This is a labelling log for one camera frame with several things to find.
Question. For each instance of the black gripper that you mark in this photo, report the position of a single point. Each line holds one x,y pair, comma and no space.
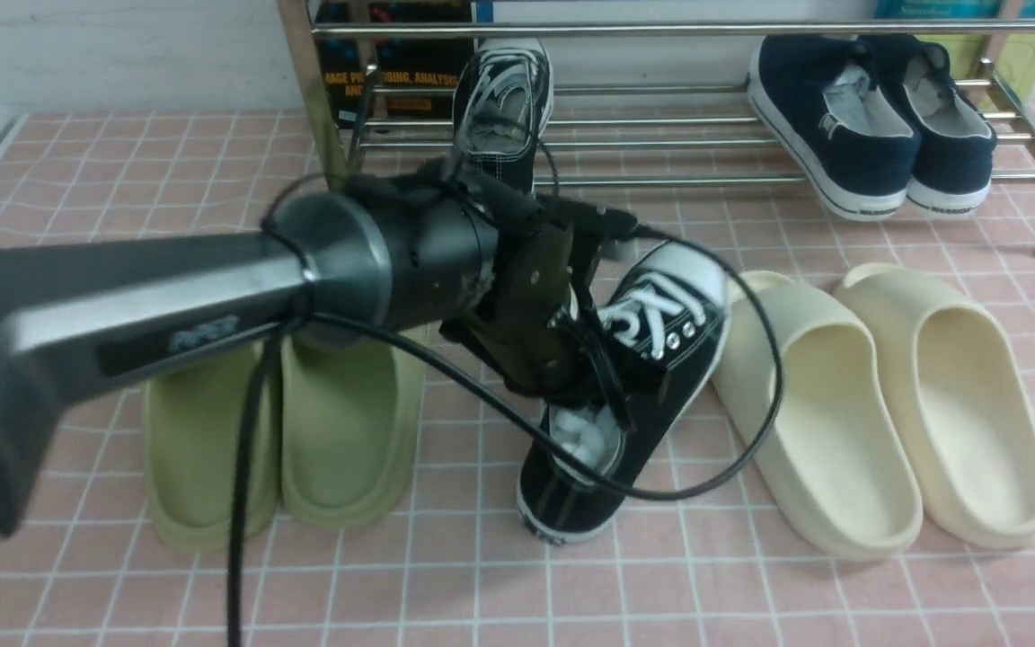
548,247

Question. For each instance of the black canvas sneaker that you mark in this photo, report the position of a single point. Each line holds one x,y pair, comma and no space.
503,102
664,327

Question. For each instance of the left navy slip-on shoe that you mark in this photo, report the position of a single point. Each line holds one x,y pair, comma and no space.
820,98

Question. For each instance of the navy slip-on shoe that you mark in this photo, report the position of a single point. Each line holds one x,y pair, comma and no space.
953,171
820,98

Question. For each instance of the stainless steel shoe rack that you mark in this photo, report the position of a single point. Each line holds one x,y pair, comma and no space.
709,133

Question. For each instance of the right navy slip-on shoe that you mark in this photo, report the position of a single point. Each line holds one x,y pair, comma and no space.
953,171

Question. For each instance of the yellow-green book behind rack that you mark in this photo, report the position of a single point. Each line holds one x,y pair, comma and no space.
1016,64

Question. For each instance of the right green foam slipper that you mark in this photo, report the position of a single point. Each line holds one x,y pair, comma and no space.
350,422

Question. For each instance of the green foam slipper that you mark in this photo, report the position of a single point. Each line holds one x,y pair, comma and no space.
350,422
192,419

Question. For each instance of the left cream foam slipper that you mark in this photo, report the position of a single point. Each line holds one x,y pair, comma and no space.
833,463

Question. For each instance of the cream foam slipper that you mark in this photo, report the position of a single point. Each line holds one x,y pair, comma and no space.
952,388
833,463

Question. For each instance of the black image processing book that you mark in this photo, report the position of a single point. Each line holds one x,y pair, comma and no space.
405,63

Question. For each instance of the right cream foam slipper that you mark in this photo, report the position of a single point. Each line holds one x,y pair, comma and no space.
952,388

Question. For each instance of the left green foam slipper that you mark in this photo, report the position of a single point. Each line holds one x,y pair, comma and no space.
192,419

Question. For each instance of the teal book upper shelf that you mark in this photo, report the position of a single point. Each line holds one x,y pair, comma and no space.
948,10

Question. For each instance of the pink checkered floor cloth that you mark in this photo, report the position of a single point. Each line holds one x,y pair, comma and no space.
452,566

